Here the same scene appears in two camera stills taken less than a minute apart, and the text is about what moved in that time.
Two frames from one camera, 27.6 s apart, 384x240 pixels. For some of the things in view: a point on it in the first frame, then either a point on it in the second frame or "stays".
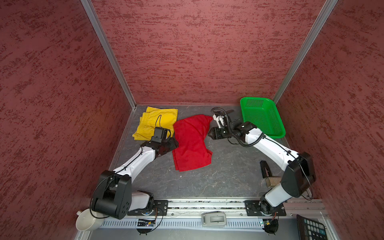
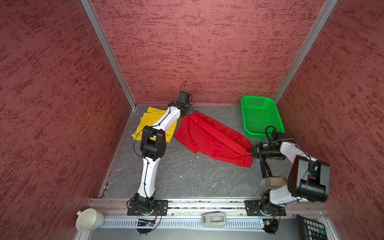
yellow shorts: [155, 117] stays
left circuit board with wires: [144, 222] stays
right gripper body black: [221, 133] → [267, 151]
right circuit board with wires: [271, 225] stays
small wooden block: [272, 181] stays
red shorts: [190, 150] → [202, 133]
